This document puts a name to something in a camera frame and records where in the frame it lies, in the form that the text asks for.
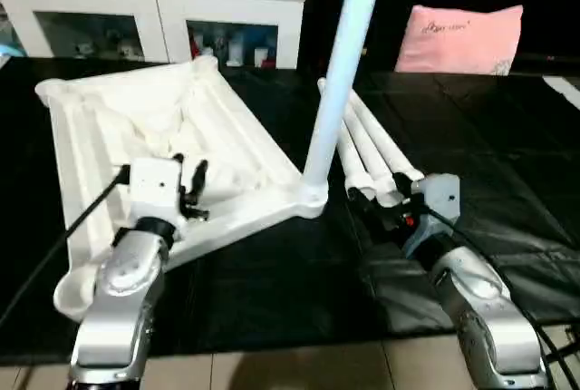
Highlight white plastic table leg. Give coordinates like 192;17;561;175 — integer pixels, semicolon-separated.
344;100;404;208
300;0;390;208
317;79;374;202
352;91;425;184

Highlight black work mat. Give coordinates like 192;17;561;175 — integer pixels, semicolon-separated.
0;54;580;364

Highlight pink printed pillow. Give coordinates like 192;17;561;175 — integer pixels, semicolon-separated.
395;5;525;75

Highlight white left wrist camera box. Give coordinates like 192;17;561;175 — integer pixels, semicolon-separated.
127;158;189;228

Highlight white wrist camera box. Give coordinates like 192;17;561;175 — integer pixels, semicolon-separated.
127;158;189;228
412;174;461;237

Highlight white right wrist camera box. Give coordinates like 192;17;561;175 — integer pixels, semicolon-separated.
412;174;461;237

